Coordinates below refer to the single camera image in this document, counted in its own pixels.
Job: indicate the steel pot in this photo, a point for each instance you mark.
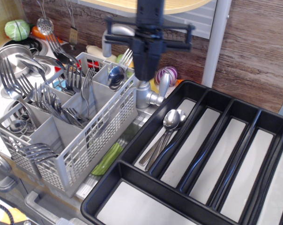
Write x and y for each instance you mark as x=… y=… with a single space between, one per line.
x=10 y=52

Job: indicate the yellow toy banana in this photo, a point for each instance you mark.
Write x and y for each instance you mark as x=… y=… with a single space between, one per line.
x=153 y=86

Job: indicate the steel spoon in tray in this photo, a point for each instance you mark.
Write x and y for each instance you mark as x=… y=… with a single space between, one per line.
x=165 y=140
x=170 y=121

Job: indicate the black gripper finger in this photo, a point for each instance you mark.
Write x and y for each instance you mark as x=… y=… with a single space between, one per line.
x=139 y=58
x=153 y=54

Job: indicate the bundle of small forks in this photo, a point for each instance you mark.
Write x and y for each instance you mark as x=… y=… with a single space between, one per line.
x=46 y=100

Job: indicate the hanging small spatula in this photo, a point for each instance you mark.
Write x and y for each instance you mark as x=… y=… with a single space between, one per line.
x=73 y=29

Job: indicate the grey metal post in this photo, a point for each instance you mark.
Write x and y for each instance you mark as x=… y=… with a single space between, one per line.
x=215 y=42

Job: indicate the white toy vegetable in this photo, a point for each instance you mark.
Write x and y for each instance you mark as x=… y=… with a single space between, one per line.
x=97 y=52

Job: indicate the green toy vegetable in sink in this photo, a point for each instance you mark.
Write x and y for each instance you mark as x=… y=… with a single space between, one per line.
x=107 y=160

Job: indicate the large steel spoon back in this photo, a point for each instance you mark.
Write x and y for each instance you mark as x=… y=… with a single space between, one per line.
x=35 y=64

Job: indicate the steel forks front left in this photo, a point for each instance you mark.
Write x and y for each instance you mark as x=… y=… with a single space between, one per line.
x=38 y=152

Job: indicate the grey plastic cutlery basket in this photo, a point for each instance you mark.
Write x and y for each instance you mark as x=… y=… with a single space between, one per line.
x=79 y=151

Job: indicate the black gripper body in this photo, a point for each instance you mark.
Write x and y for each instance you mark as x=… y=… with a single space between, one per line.
x=146 y=34

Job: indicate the purple toy onion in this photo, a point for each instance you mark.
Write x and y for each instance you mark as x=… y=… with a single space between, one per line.
x=169 y=69

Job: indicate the large steel fork left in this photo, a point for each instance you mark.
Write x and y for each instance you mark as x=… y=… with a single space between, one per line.
x=10 y=85

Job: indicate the tall steel fork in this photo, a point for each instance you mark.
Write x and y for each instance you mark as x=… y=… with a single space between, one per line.
x=126 y=59

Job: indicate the green toy cabbage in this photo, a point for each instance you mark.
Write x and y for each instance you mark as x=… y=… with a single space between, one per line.
x=17 y=30

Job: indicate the steel fork in middle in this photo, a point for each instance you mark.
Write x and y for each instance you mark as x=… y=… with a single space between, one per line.
x=86 y=86

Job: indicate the small steel spoon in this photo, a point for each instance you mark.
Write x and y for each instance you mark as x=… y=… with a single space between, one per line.
x=125 y=103

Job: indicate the silver sink faucet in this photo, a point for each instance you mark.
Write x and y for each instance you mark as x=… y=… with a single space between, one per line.
x=144 y=95

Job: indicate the steel fork back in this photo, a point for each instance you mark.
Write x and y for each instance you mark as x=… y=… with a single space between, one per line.
x=58 y=51

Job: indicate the black cutlery tray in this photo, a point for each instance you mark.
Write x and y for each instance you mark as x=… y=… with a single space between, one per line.
x=224 y=166

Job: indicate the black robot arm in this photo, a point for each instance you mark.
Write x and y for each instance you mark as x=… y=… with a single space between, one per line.
x=150 y=11

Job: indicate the hanging skimmer ladle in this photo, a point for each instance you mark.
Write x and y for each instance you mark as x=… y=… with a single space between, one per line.
x=44 y=24

